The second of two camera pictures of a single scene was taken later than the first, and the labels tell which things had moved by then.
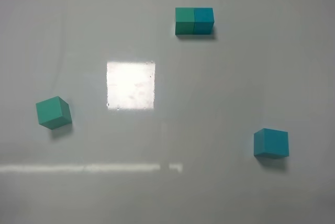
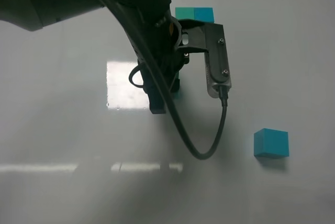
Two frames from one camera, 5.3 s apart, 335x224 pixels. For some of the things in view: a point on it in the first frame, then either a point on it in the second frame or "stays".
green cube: [54, 112] -> [177, 94]
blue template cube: [204, 20] stays
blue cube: [271, 143] stays
